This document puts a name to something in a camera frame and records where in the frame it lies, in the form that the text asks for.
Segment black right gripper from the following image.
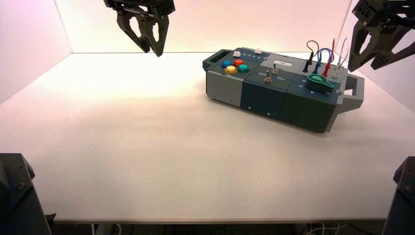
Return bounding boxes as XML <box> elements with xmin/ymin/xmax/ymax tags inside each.
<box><xmin>347</xmin><ymin>0</ymin><xmax>415</xmax><ymax>73</ymax></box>

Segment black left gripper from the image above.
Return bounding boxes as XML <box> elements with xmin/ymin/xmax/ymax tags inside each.
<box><xmin>103</xmin><ymin>0</ymin><xmax>176</xmax><ymax>58</ymax></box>

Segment green pointer knob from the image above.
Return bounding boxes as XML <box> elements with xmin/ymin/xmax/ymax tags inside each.
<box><xmin>305</xmin><ymin>73</ymin><xmax>335</xmax><ymax>94</ymax></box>

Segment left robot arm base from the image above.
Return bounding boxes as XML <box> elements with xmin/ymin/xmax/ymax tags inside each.
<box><xmin>0</xmin><ymin>153</ymin><xmax>57</xmax><ymax>235</ymax></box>

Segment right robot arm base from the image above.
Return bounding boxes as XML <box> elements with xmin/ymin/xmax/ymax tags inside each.
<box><xmin>382</xmin><ymin>156</ymin><xmax>415</xmax><ymax>235</ymax></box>

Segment teal and grey control box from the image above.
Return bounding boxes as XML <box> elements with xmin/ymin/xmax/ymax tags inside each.
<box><xmin>202</xmin><ymin>47</ymin><xmax>365</xmax><ymax>134</ymax></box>

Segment white table leg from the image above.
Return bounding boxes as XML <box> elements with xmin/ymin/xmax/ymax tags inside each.
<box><xmin>92</xmin><ymin>224</ymin><xmax>114</xmax><ymax>235</ymax></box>

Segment white patch cable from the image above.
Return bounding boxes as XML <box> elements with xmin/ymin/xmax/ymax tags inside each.
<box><xmin>331</xmin><ymin>37</ymin><xmax>350</xmax><ymax>80</ymax></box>

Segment red patch cable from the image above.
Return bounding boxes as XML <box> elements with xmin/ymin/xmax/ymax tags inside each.
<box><xmin>323</xmin><ymin>38</ymin><xmax>337</xmax><ymax>77</ymax></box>

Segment blue patch cable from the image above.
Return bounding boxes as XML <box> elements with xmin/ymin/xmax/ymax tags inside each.
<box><xmin>312</xmin><ymin>47</ymin><xmax>334</xmax><ymax>75</ymax></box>

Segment black patch cable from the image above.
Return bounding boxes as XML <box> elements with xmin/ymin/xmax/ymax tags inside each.
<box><xmin>302</xmin><ymin>40</ymin><xmax>321</xmax><ymax>73</ymax></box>

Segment white cables under table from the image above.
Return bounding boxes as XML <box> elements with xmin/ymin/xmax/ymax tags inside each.
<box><xmin>304</xmin><ymin>223</ymin><xmax>348</xmax><ymax>235</ymax></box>

